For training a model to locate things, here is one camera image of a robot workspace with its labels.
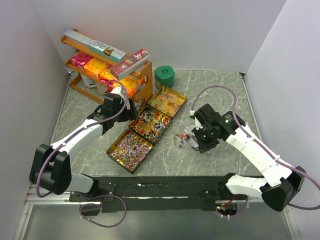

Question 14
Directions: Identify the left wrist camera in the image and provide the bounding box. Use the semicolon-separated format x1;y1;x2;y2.
110;86;131;110

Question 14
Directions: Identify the tin of swirl lollipops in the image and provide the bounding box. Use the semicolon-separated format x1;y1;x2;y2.
106;129;153;174

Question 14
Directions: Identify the clear plastic cup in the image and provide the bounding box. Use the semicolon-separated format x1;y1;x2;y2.
174;131;191;148

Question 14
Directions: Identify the orange snack box left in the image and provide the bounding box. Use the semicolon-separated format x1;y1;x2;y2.
84;57;109;79

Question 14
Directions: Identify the tin of pastel candies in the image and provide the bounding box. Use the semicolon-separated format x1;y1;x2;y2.
147;86;187;118

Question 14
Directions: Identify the orange snack box right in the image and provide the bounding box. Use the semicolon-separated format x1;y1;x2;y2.
112;77;145;98

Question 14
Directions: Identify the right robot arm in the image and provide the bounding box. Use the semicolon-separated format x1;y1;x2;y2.
190;104;305;212

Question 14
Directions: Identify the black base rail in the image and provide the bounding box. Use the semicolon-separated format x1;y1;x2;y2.
69;176;246;213

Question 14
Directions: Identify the grey long box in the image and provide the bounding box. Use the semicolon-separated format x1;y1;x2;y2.
63;29;94;50

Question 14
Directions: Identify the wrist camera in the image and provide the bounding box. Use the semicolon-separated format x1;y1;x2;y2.
189;109;203;130
110;86;131;110

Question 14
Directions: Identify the yellow pink snack box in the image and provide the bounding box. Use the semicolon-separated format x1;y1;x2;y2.
98;68;118;87

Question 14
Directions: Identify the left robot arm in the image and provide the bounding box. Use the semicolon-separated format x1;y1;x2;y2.
29;93;138;201

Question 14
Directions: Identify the tin of round lollipops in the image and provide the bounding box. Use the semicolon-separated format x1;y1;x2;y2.
128;105;172;146

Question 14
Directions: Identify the orange wooden shelf rack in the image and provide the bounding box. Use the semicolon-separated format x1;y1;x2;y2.
61;28;153;104

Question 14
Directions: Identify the orange snack box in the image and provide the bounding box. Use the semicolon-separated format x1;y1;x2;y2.
84;57;109;79
112;77;145;98

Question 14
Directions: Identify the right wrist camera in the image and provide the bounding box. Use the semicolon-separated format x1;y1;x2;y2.
189;109;203;130

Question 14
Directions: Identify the red white long box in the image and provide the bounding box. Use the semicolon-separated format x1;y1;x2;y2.
110;48;151;80

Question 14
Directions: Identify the metal candy scoop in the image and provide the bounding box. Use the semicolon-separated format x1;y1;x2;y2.
184;124;199;151

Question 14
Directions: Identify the green covered jar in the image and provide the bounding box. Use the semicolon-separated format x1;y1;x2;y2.
154;65;175;89

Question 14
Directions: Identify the white teal cat box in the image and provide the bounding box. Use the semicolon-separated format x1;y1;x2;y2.
89;39;127;63

